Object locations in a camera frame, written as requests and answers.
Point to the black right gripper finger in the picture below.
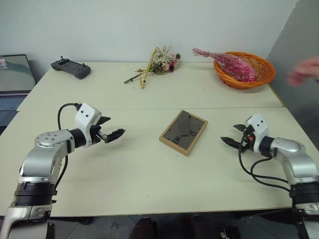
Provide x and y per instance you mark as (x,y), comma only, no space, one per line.
(240,127)
(231,142)

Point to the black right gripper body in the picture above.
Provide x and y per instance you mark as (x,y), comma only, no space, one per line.
(247,142)

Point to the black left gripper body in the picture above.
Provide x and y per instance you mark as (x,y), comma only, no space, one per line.
(96,135)

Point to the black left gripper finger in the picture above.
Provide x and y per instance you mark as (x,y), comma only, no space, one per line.
(115,134)
(104,120)

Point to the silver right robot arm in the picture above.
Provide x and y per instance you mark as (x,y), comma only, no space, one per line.
(296,161)

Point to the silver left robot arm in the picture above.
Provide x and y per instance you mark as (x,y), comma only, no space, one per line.
(41,159)

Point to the person's bare hand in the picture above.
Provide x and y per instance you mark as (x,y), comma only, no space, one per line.
(302,71)

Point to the wooden framed square clock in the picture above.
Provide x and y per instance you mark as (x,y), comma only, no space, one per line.
(183,133)

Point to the orange wicker basket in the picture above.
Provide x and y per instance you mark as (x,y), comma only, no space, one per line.
(264,72)

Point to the pink dried flower bundle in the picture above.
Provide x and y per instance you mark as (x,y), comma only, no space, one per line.
(236,67)

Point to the grey handheld controller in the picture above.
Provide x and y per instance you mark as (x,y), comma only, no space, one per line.
(71,67)

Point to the mixed dried flower bouquet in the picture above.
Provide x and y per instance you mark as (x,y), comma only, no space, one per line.
(162,62)

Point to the dark rounded shape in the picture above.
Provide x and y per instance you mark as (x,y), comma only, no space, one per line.
(144,229)

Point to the grey laptop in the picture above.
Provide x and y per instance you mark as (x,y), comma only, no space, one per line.
(13,74)

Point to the grey partition panel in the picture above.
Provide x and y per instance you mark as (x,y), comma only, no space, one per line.
(296,37)

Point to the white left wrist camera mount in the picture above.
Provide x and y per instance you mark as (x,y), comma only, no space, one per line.
(86,117)

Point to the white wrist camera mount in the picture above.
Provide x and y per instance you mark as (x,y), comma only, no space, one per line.
(260,127)
(86,117)

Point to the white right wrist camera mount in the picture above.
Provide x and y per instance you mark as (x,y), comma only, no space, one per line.
(260,127)

